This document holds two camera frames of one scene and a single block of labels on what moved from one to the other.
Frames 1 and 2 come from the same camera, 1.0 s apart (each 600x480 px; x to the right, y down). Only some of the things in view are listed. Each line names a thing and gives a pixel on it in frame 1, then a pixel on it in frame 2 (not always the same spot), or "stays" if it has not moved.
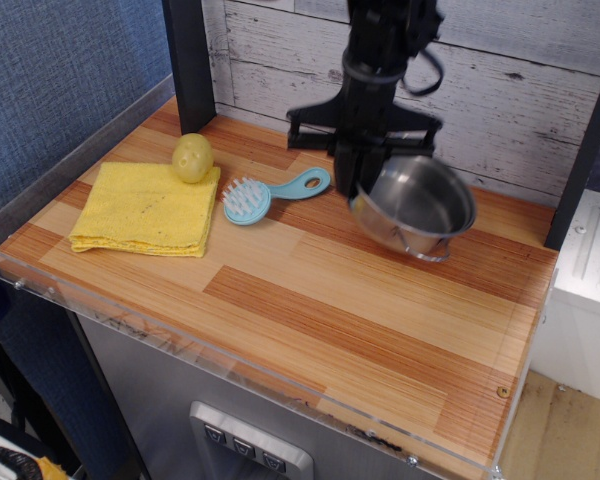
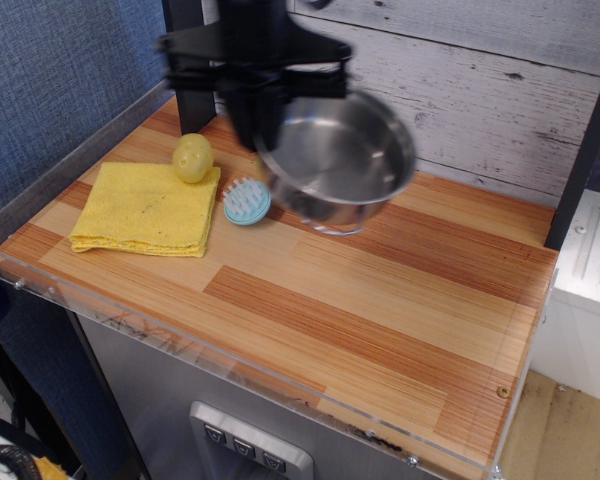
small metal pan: [420, 203] to [336, 159]
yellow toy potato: [192, 158] stays
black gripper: [363, 119] to [253, 54]
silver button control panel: [224, 447] stays
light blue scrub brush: [247, 200] stays
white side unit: [577, 341] stays
